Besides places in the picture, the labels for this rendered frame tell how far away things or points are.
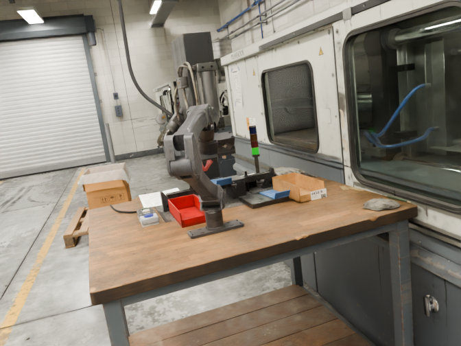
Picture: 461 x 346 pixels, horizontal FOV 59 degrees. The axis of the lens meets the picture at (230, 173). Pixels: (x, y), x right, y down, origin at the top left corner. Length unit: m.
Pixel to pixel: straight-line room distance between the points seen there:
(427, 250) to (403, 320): 0.28
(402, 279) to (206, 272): 0.77
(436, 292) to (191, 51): 1.37
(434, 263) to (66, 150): 10.07
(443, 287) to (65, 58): 10.21
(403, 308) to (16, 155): 10.30
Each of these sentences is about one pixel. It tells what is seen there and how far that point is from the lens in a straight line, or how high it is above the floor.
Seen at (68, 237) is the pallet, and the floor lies 0.11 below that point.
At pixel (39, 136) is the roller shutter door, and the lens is 11.07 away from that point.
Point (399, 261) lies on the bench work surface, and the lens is 1.62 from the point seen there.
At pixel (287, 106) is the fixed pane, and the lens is 2.58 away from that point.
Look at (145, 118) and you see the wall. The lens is 10.99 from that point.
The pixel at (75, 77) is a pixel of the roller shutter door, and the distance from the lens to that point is 10.97.
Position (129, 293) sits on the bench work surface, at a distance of 1.21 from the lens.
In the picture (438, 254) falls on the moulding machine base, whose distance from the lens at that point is 1.64.
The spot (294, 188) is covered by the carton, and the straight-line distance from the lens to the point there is 1.68.
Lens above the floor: 1.38
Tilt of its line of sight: 11 degrees down
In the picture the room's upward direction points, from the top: 8 degrees counter-clockwise
